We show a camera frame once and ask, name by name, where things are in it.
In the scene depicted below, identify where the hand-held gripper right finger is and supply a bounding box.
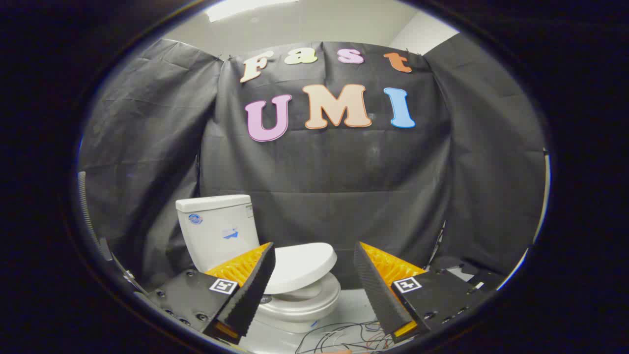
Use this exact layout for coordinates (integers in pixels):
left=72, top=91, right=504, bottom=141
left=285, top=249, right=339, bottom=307
left=353, top=241, right=498, bottom=344

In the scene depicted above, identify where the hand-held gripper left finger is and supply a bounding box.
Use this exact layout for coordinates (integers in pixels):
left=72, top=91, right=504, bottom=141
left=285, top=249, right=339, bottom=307
left=147, top=242, right=277, bottom=345

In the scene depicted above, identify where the white toilet lid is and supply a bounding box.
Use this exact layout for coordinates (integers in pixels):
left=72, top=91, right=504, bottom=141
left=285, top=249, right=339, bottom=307
left=265, top=242, right=338, bottom=295

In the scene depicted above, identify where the white ceramic toilet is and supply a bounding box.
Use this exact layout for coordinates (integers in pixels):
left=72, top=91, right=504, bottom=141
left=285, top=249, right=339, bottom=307
left=175, top=195, right=342, bottom=334

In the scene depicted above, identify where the black backdrop cloth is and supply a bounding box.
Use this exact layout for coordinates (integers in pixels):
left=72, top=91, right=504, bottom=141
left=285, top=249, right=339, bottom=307
left=79, top=38, right=547, bottom=292

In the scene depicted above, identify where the tangle of thin cables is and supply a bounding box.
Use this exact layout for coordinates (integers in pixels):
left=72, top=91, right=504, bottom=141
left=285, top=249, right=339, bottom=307
left=295, top=321, right=395, bottom=354

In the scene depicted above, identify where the grey ribbed hose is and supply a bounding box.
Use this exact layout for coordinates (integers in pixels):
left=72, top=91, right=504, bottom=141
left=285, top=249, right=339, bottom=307
left=77, top=171, right=108, bottom=259

